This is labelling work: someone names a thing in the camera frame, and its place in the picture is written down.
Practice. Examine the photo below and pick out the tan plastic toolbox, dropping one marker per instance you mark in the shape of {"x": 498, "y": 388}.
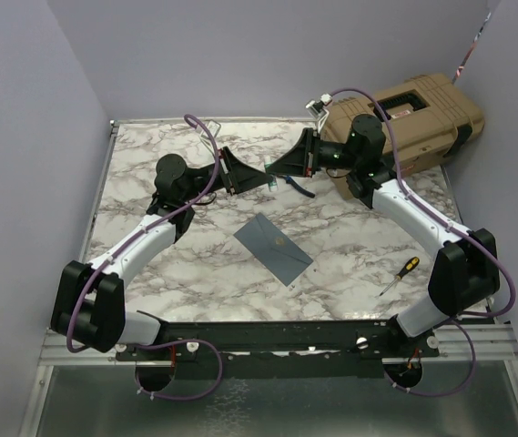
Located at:
{"x": 431, "y": 118}

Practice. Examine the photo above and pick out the green white glue stick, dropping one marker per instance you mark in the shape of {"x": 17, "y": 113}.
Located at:
{"x": 273, "y": 183}

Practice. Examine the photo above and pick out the grey envelope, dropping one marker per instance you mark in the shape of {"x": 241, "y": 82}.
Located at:
{"x": 273, "y": 249}

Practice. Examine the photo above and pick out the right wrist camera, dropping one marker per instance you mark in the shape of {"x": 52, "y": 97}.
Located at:
{"x": 318, "y": 109}

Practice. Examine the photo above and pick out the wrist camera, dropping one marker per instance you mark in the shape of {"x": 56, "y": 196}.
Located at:
{"x": 212, "y": 127}
{"x": 318, "y": 109}

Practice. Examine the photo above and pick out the blue handled pliers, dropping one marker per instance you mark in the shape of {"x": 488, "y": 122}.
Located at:
{"x": 295, "y": 185}

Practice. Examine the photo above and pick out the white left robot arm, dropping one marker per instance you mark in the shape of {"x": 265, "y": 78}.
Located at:
{"x": 90, "y": 308}

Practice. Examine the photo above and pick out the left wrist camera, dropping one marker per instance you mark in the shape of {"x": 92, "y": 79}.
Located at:
{"x": 212, "y": 127}

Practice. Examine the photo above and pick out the yellow black screwdriver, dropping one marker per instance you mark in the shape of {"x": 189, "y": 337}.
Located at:
{"x": 410, "y": 265}

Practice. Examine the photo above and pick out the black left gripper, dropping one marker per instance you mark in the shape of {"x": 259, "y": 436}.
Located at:
{"x": 239, "y": 176}

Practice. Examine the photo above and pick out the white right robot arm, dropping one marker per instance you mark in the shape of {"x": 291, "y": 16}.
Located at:
{"x": 463, "y": 272}

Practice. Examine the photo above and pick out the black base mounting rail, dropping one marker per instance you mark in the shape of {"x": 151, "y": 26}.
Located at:
{"x": 268, "y": 350}

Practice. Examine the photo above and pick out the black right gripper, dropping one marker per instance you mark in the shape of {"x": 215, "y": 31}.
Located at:
{"x": 299, "y": 161}

